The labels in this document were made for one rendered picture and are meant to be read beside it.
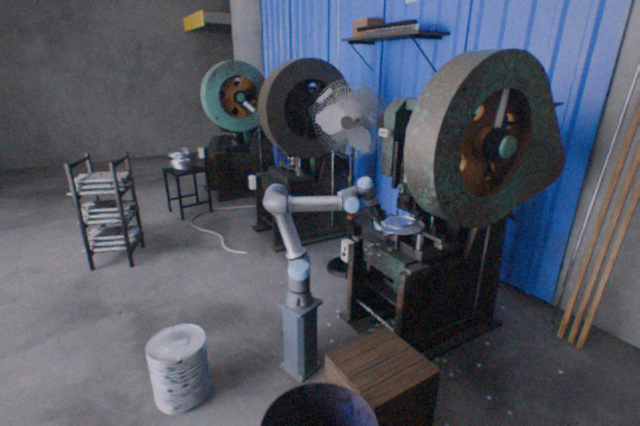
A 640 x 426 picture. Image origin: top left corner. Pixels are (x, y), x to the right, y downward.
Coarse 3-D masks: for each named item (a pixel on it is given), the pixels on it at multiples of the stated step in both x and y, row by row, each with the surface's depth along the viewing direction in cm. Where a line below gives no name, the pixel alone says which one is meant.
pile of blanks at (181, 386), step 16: (160, 368) 183; (176, 368) 184; (192, 368) 189; (208, 368) 203; (160, 384) 188; (176, 384) 187; (192, 384) 191; (208, 384) 203; (160, 400) 193; (176, 400) 191; (192, 400) 195
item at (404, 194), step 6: (402, 162) 219; (402, 168) 220; (402, 174) 221; (402, 180) 222; (402, 186) 221; (408, 186) 219; (402, 192) 222; (408, 192) 220; (402, 198) 220; (408, 198) 216; (402, 204) 221; (408, 204) 217; (414, 204) 217; (414, 210) 218
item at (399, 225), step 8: (392, 216) 239; (400, 216) 239; (392, 224) 225; (400, 224) 225; (408, 224) 225; (416, 224) 226; (392, 232) 215; (400, 232) 215; (408, 232) 215; (416, 232) 215
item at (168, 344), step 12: (156, 336) 200; (168, 336) 200; (180, 336) 199; (192, 336) 200; (204, 336) 199; (156, 348) 191; (168, 348) 190; (180, 348) 191; (192, 348) 191; (156, 360) 183; (168, 360) 183
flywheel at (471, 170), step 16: (496, 96) 174; (512, 96) 180; (480, 112) 175; (496, 112) 178; (512, 112) 184; (528, 112) 186; (480, 128) 175; (496, 128) 172; (512, 128) 188; (528, 128) 190; (464, 144) 173; (480, 144) 174; (496, 144) 168; (512, 144) 169; (528, 144) 192; (464, 160) 179; (480, 160) 182; (496, 160) 172; (512, 160) 196; (464, 176) 181; (480, 176) 187; (496, 176) 193; (512, 176) 195; (480, 192) 191; (496, 192) 194
